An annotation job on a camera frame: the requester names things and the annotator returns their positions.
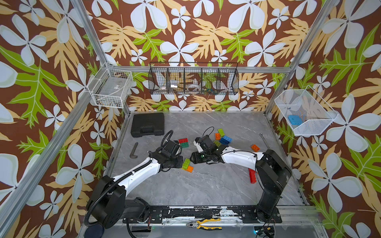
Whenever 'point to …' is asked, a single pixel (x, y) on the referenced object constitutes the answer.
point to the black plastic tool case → (148, 123)
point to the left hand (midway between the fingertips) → (182, 160)
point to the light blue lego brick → (227, 138)
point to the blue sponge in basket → (294, 119)
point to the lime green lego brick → (221, 131)
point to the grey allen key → (132, 155)
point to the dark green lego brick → (184, 145)
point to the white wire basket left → (111, 88)
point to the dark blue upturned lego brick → (223, 141)
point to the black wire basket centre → (194, 78)
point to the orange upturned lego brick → (217, 136)
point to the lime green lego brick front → (217, 143)
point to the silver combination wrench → (266, 144)
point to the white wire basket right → (306, 113)
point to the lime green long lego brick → (186, 163)
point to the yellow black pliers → (197, 223)
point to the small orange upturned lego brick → (255, 148)
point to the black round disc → (94, 231)
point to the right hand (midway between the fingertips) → (191, 158)
